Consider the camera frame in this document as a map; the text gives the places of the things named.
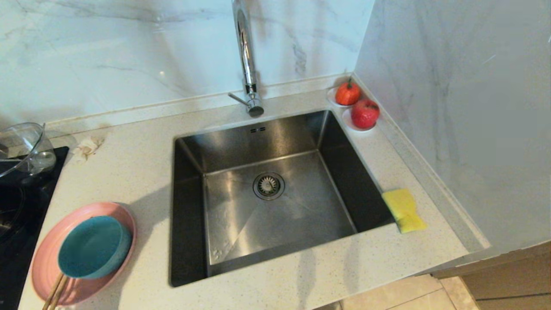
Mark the stainless steel sink basin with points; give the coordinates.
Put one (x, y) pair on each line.
(241, 142)

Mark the yellow sponge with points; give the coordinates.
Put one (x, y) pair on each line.
(405, 211)

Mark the round metal drain strainer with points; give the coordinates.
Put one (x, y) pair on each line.
(269, 185)

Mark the small white dish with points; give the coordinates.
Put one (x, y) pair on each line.
(346, 120)
(331, 97)

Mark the orange persimmon fruit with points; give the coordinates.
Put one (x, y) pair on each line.
(348, 94)

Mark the red apple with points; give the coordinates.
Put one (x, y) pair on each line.
(365, 114)

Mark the chrome kitchen faucet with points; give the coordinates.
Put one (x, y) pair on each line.
(247, 56)

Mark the crumpled white tissue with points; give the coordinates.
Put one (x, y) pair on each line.
(87, 147)

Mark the teal bowl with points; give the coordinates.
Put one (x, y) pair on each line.
(90, 249)

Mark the clear glass bowl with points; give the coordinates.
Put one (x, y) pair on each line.
(23, 148)

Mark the pink plate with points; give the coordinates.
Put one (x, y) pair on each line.
(45, 260)

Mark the wooden chopstick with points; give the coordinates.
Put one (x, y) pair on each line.
(58, 295)
(52, 292)

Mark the wooden cabinet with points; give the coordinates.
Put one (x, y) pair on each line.
(508, 280)

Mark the black induction cooktop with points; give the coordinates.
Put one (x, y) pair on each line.
(19, 224)

